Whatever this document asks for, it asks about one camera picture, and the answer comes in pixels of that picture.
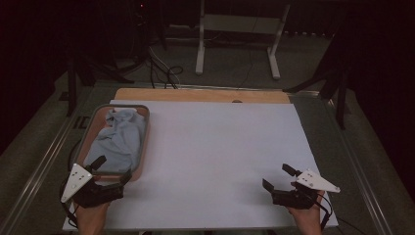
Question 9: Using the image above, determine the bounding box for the person's left hand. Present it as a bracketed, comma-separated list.
[73, 201, 112, 235]

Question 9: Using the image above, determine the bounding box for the pink basin with grey rim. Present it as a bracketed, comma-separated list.
[71, 103, 151, 183]

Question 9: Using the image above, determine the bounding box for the person's right hand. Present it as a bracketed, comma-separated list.
[287, 190, 326, 235]

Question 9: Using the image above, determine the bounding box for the white metal stand frame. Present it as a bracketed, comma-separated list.
[195, 0, 292, 81]

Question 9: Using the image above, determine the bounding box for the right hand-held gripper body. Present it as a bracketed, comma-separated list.
[272, 168, 341, 210]

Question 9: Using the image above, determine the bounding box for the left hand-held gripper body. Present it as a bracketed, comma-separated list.
[60, 163, 125, 209]

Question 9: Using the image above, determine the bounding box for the white table sheet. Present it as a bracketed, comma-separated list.
[62, 99, 340, 232]

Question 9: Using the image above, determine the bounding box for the left hand-held gripper cable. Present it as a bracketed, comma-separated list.
[59, 180, 79, 229]

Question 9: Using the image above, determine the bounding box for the right hand-held gripper cable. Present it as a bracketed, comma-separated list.
[312, 192, 334, 231]

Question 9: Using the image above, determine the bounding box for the hand-held gripper cable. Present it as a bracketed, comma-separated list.
[59, 180, 79, 229]
[312, 192, 334, 231]

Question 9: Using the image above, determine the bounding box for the light blue tank top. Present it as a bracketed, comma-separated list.
[83, 108, 147, 173]

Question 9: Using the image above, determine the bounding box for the black floor cable loop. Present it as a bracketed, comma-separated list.
[67, 139, 82, 170]

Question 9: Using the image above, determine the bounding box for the metal floor rail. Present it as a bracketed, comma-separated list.
[326, 97, 392, 235]
[0, 107, 82, 235]

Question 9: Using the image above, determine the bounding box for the bundle of floor cables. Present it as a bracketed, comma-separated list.
[148, 45, 184, 90]

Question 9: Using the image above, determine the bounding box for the dark metal stand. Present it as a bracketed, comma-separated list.
[283, 32, 350, 131]
[65, 55, 135, 118]

